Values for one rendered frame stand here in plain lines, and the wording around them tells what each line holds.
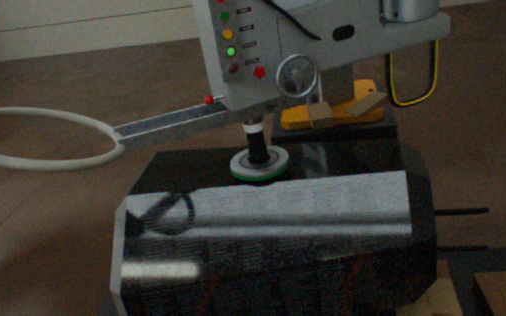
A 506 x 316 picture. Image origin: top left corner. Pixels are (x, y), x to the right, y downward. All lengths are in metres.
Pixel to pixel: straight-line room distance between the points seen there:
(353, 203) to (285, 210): 0.23
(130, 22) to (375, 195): 7.11
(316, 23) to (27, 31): 8.02
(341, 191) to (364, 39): 0.51
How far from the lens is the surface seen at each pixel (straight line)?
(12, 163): 1.39
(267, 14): 1.53
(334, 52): 1.67
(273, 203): 1.72
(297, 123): 2.40
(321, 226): 1.69
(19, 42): 9.52
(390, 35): 1.78
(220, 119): 1.61
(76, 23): 8.88
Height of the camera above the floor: 1.73
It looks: 27 degrees down
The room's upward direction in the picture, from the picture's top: 10 degrees counter-clockwise
